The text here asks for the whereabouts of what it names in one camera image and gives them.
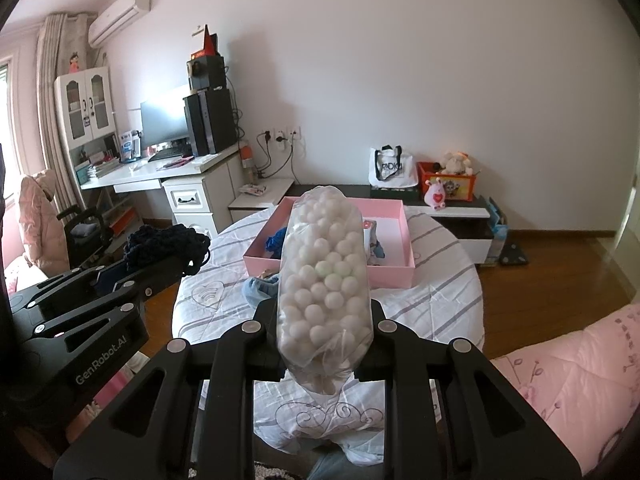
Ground bag of white balls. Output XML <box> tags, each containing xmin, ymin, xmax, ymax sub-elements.
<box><xmin>276</xmin><ymin>186</ymin><xmax>373</xmax><ymax>396</ymax></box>

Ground black floor scale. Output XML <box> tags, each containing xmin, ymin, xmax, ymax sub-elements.
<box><xmin>500</xmin><ymin>242</ymin><xmax>531</xmax><ymax>267</ymax></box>

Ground white desk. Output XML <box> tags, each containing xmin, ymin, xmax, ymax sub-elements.
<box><xmin>80</xmin><ymin>145</ymin><xmax>246</xmax><ymax>241</ymax></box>

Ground black box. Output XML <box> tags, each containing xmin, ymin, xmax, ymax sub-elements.
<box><xmin>186</xmin><ymin>54</ymin><xmax>227</xmax><ymax>93</ymax></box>

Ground black office chair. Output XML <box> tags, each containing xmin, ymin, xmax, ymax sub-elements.
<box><xmin>56</xmin><ymin>205</ymin><xmax>116</xmax><ymax>268</ymax></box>

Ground dark green box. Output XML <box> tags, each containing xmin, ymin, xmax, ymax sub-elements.
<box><xmin>370</xmin><ymin>184</ymin><xmax>420</xmax><ymax>201</ymax></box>

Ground white wall sockets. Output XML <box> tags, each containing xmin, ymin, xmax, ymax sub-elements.
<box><xmin>272</xmin><ymin>126</ymin><xmax>302</xmax><ymax>147</ymax></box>

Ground printed baby cloth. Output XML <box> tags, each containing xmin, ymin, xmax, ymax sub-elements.
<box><xmin>361</xmin><ymin>219</ymin><xmax>386</xmax><ymax>263</ymax></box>

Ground round table with striped cloth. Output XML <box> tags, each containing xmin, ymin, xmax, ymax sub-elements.
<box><xmin>171</xmin><ymin>207</ymin><xmax>487</xmax><ymax>466</ymax></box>

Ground black computer tower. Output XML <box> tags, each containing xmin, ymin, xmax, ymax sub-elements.
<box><xmin>182</xmin><ymin>87</ymin><xmax>238</xmax><ymax>157</ymax></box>

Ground light blue cloth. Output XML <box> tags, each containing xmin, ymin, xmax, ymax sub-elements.
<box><xmin>242</xmin><ymin>277</ymin><xmax>282</xmax><ymax>308</ymax></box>

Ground white plush toy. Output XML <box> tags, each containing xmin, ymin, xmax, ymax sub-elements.
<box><xmin>439</xmin><ymin>150</ymin><xmax>476</xmax><ymax>176</ymax></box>

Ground black computer monitor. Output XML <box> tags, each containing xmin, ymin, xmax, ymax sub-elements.
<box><xmin>140</xmin><ymin>85</ymin><xmax>193</xmax><ymax>151</ymax></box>

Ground red toy box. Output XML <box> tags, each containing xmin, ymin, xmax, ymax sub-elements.
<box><xmin>416</xmin><ymin>161</ymin><xmax>482</xmax><ymax>203</ymax></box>

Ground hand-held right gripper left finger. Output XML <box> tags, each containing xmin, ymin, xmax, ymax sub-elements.
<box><xmin>52</xmin><ymin>300</ymin><xmax>286</xmax><ymax>480</ymax></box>

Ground stack of books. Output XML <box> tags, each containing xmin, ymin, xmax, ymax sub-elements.
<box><xmin>75</xmin><ymin>152</ymin><xmax>123</xmax><ymax>181</ymax></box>

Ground navy knitted piece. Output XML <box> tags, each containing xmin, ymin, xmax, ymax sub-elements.
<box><xmin>124</xmin><ymin>225</ymin><xmax>212</xmax><ymax>276</ymax></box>

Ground white tote bag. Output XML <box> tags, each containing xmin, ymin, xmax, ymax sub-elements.
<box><xmin>368</xmin><ymin>145</ymin><xmax>420</xmax><ymax>188</ymax></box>

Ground black power cable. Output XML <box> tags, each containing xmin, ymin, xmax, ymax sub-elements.
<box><xmin>257</xmin><ymin>130</ymin><xmax>301</xmax><ymax>186</ymax></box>

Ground black keyboard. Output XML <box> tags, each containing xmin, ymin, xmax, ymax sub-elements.
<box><xmin>147</xmin><ymin>147</ymin><xmax>193</xmax><ymax>162</ymax></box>

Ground blue boxes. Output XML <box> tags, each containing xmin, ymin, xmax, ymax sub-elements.
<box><xmin>487</xmin><ymin>197</ymin><xmax>510</xmax><ymax>261</ymax></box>

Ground pink box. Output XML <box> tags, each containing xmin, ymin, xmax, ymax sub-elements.
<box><xmin>243</xmin><ymin>196</ymin><xmax>417</xmax><ymax>289</ymax></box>

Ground white air conditioner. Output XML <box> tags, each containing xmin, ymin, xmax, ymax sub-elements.
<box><xmin>88</xmin><ymin>0</ymin><xmax>152</xmax><ymax>47</ymax></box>

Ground pink jacket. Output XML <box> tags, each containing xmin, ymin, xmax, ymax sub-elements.
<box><xmin>19</xmin><ymin>169</ymin><xmax>71</xmax><ymax>276</ymax></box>

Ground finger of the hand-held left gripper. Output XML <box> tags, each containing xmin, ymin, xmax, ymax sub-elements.
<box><xmin>7</xmin><ymin>255</ymin><xmax>201</xmax><ymax>311</ymax></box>
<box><xmin>27</xmin><ymin>269</ymin><xmax>187</xmax><ymax>343</ymax></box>

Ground orange bottle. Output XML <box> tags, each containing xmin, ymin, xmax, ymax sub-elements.
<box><xmin>240</xmin><ymin>142</ymin><xmax>258</xmax><ymax>186</ymax></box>

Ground white glass-door cabinet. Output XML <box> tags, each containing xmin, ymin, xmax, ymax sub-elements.
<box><xmin>53</xmin><ymin>66</ymin><xmax>117</xmax><ymax>161</ymax></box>

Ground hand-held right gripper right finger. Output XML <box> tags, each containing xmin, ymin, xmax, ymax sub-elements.
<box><xmin>357</xmin><ymin>300</ymin><xmax>583</xmax><ymax>480</ymax></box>

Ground beige curtain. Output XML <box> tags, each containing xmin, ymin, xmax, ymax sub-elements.
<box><xmin>35</xmin><ymin>12</ymin><xmax>101</xmax><ymax>196</ymax></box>

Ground pink plush toy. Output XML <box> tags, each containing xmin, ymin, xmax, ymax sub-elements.
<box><xmin>424</xmin><ymin>176</ymin><xmax>448</xmax><ymax>211</ymax></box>

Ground blue and white package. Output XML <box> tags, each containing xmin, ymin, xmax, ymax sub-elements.
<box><xmin>117</xmin><ymin>130</ymin><xmax>142</xmax><ymax>161</ymax></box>

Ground window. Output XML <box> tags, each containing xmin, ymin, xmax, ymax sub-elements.
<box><xmin>0</xmin><ymin>55</ymin><xmax>16</xmax><ymax>191</ymax></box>

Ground pale pink flowered quilt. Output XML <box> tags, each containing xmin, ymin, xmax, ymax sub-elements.
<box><xmin>489</xmin><ymin>302</ymin><xmax>640</xmax><ymax>461</ymax></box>

